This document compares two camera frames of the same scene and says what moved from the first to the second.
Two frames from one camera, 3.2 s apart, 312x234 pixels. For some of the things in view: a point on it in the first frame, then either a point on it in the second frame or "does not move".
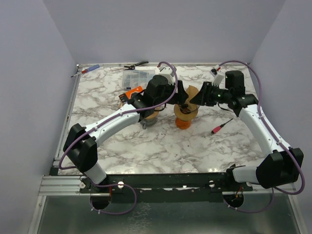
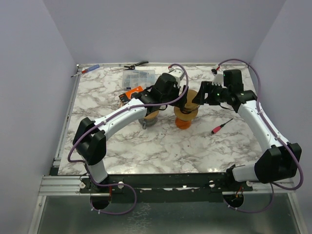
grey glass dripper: x=186 y=110 does not move
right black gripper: x=207 y=92 does not move
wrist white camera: x=166 y=70 -> x=178 y=72
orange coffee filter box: x=125 y=97 does not move
